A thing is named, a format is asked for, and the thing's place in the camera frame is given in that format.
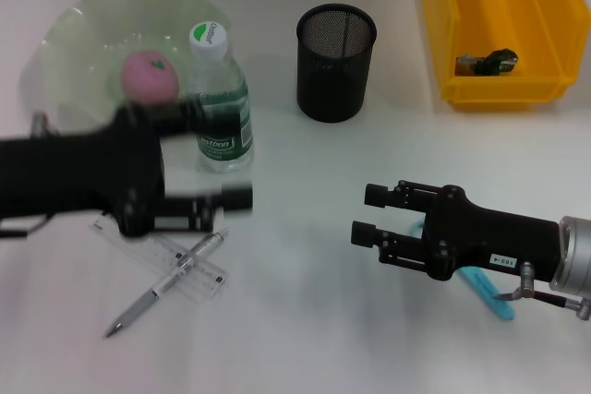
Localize left gripper cable with plugs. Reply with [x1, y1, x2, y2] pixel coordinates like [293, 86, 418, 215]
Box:
[0, 110, 53, 239]

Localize right gripper cable with plugs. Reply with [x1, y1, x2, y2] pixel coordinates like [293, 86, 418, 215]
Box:
[491, 261, 591, 321]

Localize pale green wavy glass plate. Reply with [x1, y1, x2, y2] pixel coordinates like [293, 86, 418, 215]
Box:
[20, 0, 234, 137]

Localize green plastic wrapper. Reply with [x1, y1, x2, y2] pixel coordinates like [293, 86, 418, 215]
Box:
[454, 46, 521, 78]

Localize black mesh pen holder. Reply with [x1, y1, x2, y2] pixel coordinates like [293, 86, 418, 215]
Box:
[295, 3, 378, 124]

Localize transparent plastic ruler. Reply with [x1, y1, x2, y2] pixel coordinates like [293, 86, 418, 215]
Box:
[88, 216, 230, 303]

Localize silver ballpoint pen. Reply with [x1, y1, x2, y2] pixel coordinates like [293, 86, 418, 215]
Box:
[103, 227, 231, 339]

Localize pink toy peach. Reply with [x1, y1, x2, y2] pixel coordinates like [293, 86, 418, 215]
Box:
[120, 49, 180, 105]

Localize clear water bottle green label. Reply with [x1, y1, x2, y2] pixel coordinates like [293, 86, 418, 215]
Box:
[187, 22, 256, 173]

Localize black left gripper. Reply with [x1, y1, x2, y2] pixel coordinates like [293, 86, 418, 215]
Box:
[0, 98, 242, 238]

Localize gripper cable with plugs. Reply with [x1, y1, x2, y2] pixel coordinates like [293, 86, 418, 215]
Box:
[0, 110, 53, 239]
[491, 261, 591, 321]

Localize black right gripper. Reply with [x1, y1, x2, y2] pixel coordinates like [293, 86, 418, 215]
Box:
[350, 180, 562, 282]

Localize blue scissors with cap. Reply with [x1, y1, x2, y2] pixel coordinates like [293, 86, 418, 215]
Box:
[408, 221, 515, 321]

